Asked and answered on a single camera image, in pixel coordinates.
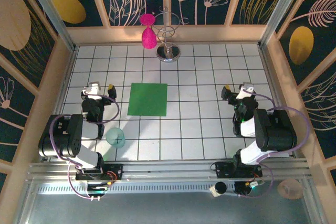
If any chrome wire glass rack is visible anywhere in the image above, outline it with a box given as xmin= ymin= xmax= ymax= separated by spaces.
xmin=152 ymin=6 xmax=190 ymax=63

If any aluminium mounting rail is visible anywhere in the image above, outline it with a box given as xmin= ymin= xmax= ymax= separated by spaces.
xmin=26 ymin=158 xmax=314 ymax=183

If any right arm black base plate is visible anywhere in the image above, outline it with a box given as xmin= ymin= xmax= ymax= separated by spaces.
xmin=211 ymin=161 xmax=263 ymax=180

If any aluminium frame post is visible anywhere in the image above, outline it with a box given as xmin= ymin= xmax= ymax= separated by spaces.
xmin=258 ymin=0 xmax=309 ymax=49
xmin=21 ymin=0 xmax=77 ymax=52

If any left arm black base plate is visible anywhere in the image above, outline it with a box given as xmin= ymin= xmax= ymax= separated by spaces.
xmin=75 ymin=163 xmax=124 ymax=182

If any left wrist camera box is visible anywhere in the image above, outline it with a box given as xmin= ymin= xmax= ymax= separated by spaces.
xmin=83 ymin=82 xmax=102 ymax=96

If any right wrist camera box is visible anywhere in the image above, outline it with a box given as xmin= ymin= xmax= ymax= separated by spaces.
xmin=238 ymin=82 xmax=255 ymax=95

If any perforated metal cable duct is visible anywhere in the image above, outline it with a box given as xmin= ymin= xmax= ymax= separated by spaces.
xmin=36 ymin=183 xmax=237 ymax=195

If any pale pink translucent glass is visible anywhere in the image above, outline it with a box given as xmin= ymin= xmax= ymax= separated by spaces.
xmin=277 ymin=178 xmax=304 ymax=200

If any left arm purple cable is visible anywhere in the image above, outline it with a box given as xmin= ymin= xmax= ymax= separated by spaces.
xmin=49 ymin=87 xmax=120 ymax=200

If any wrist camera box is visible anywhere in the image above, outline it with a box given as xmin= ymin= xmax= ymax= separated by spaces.
xmin=238 ymin=82 xmax=255 ymax=95
xmin=83 ymin=82 xmax=102 ymax=96

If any green paper sheet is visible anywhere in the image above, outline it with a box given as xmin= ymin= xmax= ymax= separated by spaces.
xmin=127 ymin=82 xmax=168 ymax=117

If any pink wine glass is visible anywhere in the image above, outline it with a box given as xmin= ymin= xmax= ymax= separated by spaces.
xmin=139 ymin=13 xmax=158 ymax=50

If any teal translucent cup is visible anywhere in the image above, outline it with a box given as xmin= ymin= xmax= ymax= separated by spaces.
xmin=104 ymin=127 xmax=126 ymax=149

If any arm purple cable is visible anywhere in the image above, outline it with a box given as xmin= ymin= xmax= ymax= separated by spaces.
xmin=243 ymin=89 xmax=311 ymax=198
xmin=49 ymin=87 xmax=120 ymax=200

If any black white cylinder device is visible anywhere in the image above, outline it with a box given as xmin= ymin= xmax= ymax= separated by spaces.
xmin=209 ymin=181 xmax=228 ymax=198

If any black controller board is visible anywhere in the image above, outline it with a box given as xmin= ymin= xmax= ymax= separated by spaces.
xmin=86 ymin=181 xmax=110 ymax=196
xmin=234 ymin=180 xmax=265 ymax=196

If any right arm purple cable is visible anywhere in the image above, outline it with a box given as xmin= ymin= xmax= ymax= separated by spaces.
xmin=243 ymin=89 xmax=311 ymax=198

